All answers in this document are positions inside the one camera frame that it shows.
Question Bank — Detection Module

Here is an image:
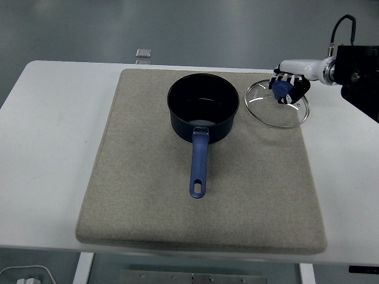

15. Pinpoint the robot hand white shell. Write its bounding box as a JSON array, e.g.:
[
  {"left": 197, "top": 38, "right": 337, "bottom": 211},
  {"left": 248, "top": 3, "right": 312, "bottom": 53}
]
[{"left": 268, "top": 58, "right": 327, "bottom": 106}]

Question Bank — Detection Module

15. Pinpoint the glass lid with blue knob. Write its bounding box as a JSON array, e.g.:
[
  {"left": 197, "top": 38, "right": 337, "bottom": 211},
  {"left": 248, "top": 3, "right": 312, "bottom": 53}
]
[{"left": 244, "top": 78, "right": 311, "bottom": 129}]

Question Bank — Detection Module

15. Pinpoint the beige fabric mat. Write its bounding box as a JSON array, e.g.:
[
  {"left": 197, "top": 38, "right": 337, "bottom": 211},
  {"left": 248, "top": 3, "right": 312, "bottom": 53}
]
[{"left": 75, "top": 68, "right": 328, "bottom": 256}]

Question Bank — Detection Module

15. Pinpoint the white table leg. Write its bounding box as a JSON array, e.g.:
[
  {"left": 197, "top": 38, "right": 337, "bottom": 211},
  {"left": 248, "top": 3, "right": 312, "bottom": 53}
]
[
  {"left": 72, "top": 252, "right": 95, "bottom": 284},
  {"left": 298, "top": 263, "right": 316, "bottom": 284}
]

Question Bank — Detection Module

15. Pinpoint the black flat bar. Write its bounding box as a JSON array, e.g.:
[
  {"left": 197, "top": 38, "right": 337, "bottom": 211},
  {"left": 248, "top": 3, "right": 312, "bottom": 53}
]
[{"left": 348, "top": 265, "right": 379, "bottom": 274}]

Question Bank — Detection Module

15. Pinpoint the dark saucepan with blue handle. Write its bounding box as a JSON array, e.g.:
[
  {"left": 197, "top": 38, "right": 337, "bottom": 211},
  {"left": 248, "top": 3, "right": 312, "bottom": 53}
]
[{"left": 166, "top": 73, "right": 240, "bottom": 199}]

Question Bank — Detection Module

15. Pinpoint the white cable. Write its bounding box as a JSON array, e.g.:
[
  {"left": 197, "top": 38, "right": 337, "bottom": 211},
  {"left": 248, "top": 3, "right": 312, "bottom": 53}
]
[{"left": 0, "top": 264, "right": 57, "bottom": 284}]

